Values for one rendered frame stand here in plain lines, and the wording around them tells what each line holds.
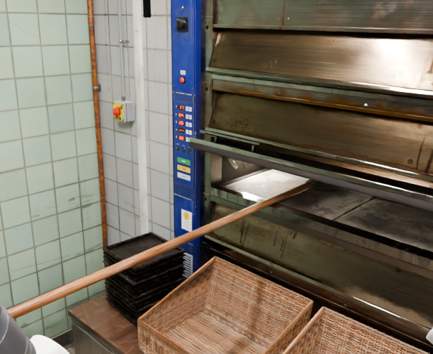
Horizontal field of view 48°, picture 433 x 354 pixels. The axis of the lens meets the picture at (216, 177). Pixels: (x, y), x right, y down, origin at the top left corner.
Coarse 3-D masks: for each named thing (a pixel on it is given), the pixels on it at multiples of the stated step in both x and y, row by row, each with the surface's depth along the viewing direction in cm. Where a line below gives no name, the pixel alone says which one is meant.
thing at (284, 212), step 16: (224, 192) 219; (240, 192) 217; (272, 208) 201; (288, 208) 200; (304, 224) 192; (320, 224) 187; (336, 224) 185; (352, 240) 178; (368, 240) 174; (384, 240) 172; (400, 256) 166; (416, 256) 162; (432, 256) 161
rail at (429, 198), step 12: (204, 144) 201; (216, 144) 196; (252, 156) 184; (264, 156) 180; (300, 168) 170; (312, 168) 167; (348, 180) 158; (360, 180) 155; (396, 192) 147; (408, 192) 145; (420, 192) 144
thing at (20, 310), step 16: (288, 192) 211; (256, 208) 194; (208, 224) 177; (224, 224) 181; (176, 240) 165; (144, 256) 154; (96, 272) 143; (112, 272) 146; (64, 288) 135; (80, 288) 138; (32, 304) 128
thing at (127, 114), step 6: (114, 102) 250; (120, 102) 248; (126, 102) 248; (132, 102) 249; (126, 108) 247; (132, 108) 250; (120, 114) 249; (126, 114) 248; (132, 114) 250; (120, 120) 250; (126, 120) 248; (132, 120) 251
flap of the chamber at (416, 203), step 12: (192, 144) 205; (228, 156) 192; (240, 156) 188; (276, 168) 177; (288, 168) 173; (324, 180) 164; (336, 180) 161; (372, 192) 152; (384, 192) 150; (408, 204) 145; (420, 204) 142; (432, 204) 140
